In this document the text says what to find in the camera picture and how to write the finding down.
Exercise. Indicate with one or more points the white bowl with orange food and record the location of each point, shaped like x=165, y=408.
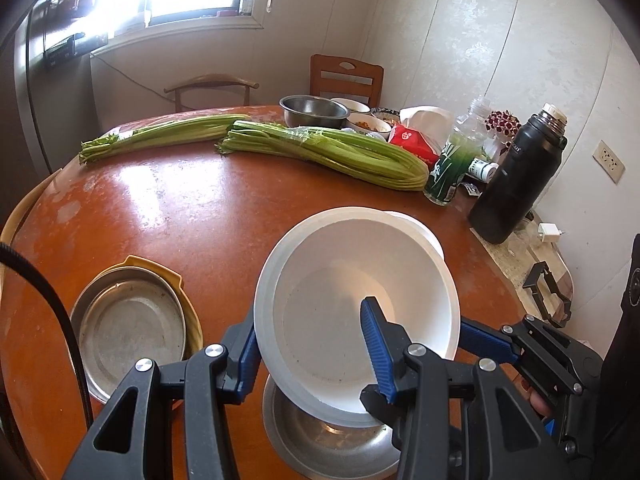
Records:
x=367, y=124

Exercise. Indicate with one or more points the wall socket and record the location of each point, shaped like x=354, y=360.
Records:
x=610, y=162

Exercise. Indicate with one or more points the round steel plate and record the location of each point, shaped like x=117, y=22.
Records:
x=130, y=330

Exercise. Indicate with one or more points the patterned rim bowl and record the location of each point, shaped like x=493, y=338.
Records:
x=387, y=115

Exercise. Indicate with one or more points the white ceramic bowl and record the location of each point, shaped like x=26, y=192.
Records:
x=352, y=105

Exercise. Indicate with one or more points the black thermos flask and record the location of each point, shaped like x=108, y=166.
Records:
x=515, y=185

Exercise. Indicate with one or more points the shallow steel bowl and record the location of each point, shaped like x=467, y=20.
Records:
x=320, y=445

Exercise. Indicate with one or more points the green label plastic bottle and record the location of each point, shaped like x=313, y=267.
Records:
x=447, y=170

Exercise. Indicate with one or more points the red floral patterned item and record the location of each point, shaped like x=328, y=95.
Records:
x=502, y=122

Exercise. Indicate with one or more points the red tissue pack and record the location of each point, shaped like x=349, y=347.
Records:
x=415, y=140

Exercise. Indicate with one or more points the dark wood curved chair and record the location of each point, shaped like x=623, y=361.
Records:
x=210, y=81

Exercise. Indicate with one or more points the white charger plug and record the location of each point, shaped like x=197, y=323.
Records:
x=547, y=232

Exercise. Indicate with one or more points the yellow shell-shaped plate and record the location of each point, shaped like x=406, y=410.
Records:
x=194, y=325

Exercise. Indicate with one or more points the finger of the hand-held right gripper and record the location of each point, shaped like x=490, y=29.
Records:
x=485, y=337

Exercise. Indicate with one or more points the person's right hand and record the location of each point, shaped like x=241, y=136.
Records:
x=541, y=404

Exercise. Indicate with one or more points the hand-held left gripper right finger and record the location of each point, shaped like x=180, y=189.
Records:
x=375, y=345

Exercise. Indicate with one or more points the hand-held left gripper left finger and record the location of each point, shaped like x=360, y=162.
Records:
x=247, y=355

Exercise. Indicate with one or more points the light wood curved chair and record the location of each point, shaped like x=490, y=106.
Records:
x=20, y=210

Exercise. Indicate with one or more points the white pill bottle green label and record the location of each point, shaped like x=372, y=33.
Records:
x=482, y=170

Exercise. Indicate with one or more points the black electronic box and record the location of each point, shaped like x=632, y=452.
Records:
x=70, y=52

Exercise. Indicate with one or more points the light patterned mat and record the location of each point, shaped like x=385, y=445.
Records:
x=510, y=265

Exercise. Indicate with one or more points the brown slotted back chair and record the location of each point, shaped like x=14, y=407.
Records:
x=320, y=80

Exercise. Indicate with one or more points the long thin celery bunch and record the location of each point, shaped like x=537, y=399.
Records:
x=165, y=132

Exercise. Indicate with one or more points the deep steel mixing bowl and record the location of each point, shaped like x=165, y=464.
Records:
x=312, y=110

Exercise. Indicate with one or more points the dark grey refrigerator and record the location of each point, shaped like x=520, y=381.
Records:
x=30, y=110

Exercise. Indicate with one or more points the thick celery bunch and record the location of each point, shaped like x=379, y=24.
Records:
x=340, y=152

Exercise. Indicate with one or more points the black plastic clip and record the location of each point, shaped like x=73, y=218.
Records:
x=532, y=280

